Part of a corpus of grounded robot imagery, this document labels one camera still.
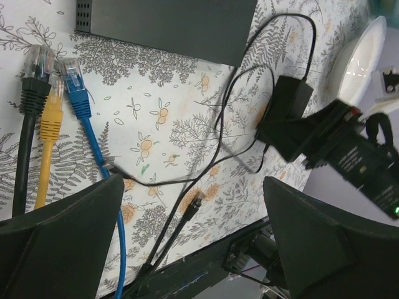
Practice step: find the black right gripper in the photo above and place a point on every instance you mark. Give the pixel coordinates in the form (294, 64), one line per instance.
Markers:
(332, 136)

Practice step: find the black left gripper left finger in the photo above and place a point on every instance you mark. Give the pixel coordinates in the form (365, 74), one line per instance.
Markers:
(59, 250)

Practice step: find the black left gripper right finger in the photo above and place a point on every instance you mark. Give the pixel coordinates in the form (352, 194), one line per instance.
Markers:
(327, 252)

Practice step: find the black network switch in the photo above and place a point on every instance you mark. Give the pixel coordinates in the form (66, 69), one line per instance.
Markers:
(211, 30)

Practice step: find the black power adapter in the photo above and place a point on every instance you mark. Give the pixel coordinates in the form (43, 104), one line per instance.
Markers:
(289, 99)

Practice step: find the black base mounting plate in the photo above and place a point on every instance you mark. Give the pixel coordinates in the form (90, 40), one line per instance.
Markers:
(204, 268)

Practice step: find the white round plate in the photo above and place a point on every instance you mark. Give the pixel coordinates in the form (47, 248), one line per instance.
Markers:
(353, 67)

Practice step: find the floral patterned table mat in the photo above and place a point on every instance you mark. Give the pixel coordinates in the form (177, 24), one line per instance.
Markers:
(153, 112)

